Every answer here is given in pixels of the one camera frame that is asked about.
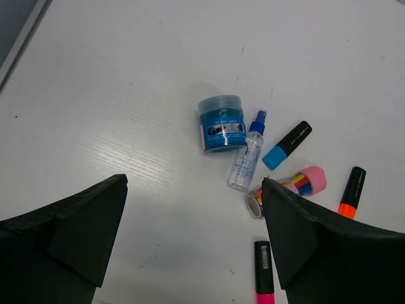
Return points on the orange cap black highlighter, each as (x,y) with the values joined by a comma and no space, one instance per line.
(352,193)

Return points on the pink cap clear tube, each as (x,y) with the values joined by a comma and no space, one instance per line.
(306,182)

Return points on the clear spray bottle blue cap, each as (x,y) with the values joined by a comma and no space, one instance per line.
(247,157)

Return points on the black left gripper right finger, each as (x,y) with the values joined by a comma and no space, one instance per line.
(323,257)

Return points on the pink cap black highlighter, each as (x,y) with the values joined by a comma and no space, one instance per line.
(263,273)

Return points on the blue cap black highlighter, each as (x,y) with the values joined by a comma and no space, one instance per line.
(287,145)

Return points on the blue slime jar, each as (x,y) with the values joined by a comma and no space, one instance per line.
(222,123)

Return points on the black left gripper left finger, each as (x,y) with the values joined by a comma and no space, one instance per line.
(60,253)

